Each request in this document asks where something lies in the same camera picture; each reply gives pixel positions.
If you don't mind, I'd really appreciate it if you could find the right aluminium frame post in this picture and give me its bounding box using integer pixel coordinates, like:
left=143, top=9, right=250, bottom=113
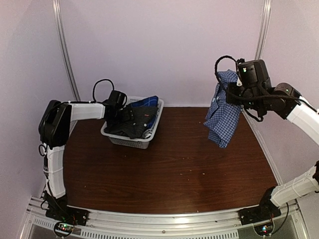
left=255, top=0, right=272, bottom=60

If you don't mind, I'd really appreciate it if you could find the blue plaid long sleeve shirt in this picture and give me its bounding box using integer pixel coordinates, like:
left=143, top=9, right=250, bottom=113
left=203, top=84, right=241, bottom=148

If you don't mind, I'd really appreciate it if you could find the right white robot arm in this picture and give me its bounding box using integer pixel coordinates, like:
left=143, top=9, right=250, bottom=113
left=225, top=59, right=319, bottom=220

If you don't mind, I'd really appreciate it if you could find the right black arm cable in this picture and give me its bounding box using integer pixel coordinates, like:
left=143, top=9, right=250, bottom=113
left=214, top=55, right=319, bottom=122

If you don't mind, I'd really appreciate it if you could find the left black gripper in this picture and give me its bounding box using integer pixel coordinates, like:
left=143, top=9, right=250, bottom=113
left=109, top=108, right=134, bottom=127

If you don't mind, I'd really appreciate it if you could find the black shirt in basket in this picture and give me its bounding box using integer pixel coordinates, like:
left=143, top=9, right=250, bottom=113
left=103, top=107, right=158, bottom=139

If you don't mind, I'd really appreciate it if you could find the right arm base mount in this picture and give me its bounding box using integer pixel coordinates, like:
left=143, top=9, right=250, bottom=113
left=238, top=205, right=281, bottom=237

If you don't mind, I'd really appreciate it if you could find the left aluminium frame post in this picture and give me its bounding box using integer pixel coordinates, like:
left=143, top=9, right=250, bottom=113
left=52, top=0, right=80, bottom=101

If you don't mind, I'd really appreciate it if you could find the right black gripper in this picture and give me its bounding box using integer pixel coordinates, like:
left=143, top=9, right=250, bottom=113
left=226, top=81, right=265, bottom=111

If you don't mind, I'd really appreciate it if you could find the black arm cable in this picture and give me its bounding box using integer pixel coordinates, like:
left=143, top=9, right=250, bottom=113
left=214, top=55, right=319, bottom=122
left=92, top=79, right=115, bottom=103

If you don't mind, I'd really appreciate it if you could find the aluminium frame post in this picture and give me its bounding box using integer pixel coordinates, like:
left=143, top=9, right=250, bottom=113
left=255, top=0, right=272, bottom=60
left=52, top=0, right=80, bottom=101

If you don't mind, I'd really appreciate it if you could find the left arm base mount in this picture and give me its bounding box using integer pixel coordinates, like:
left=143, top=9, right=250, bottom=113
left=40, top=191, right=89, bottom=239

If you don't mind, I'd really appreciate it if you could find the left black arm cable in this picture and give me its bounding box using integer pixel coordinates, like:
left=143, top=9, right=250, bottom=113
left=92, top=79, right=115, bottom=103

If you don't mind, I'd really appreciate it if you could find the white plastic laundry basket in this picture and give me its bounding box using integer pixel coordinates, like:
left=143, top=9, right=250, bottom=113
left=100, top=96, right=164, bottom=149

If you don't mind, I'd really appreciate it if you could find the dark blue plaid shirt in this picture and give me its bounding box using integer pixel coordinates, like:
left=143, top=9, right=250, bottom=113
left=129, top=96, right=159, bottom=108

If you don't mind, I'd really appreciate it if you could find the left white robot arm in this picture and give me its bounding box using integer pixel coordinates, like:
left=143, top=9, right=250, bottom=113
left=38, top=90, right=128, bottom=199

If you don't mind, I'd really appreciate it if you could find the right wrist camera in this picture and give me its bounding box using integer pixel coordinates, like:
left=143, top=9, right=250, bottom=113
left=235, top=58, right=246, bottom=88

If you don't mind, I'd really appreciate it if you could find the aluminium front rail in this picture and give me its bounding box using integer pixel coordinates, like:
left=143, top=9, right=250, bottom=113
left=18, top=197, right=309, bottom=239

